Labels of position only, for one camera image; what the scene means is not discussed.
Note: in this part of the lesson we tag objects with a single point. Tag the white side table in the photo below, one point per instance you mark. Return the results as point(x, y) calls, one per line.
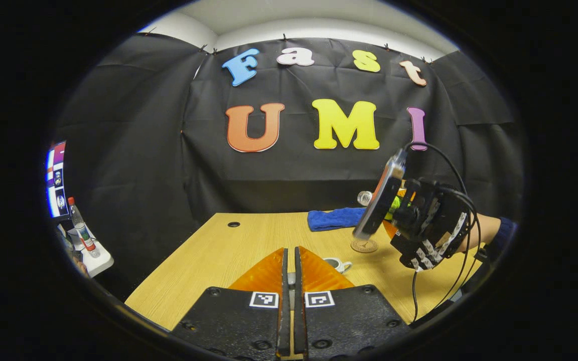
point(98, 260)

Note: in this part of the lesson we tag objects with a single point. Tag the blue towel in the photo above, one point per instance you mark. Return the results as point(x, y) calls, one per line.
point(334, 219)

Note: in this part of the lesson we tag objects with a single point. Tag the black backdrop cloth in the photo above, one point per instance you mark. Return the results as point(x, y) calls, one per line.
point(168, 150)

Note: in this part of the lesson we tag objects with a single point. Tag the red cap plastic bottle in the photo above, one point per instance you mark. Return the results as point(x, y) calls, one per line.
point(81, 228)

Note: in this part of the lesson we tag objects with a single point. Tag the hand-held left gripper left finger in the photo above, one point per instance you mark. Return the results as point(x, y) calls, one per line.
point(284, 311)

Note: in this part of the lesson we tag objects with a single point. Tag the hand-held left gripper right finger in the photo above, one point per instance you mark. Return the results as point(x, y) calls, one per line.
point(300, 311)

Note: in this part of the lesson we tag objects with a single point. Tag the round wooden coaster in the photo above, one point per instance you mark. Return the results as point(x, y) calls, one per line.
point(364, 245)

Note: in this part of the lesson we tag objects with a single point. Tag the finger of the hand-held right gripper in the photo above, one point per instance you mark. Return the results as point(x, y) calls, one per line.
point(405, 188)
point(390, 229)

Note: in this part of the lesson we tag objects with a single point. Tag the green label water bottle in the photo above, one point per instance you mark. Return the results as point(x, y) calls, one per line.
point(364, 198)

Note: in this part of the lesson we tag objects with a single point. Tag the white teacup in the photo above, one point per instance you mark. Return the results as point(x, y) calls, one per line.
point(334, 264)

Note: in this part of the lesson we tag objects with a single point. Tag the computer monitor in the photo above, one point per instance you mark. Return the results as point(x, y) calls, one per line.
point(57, 180)

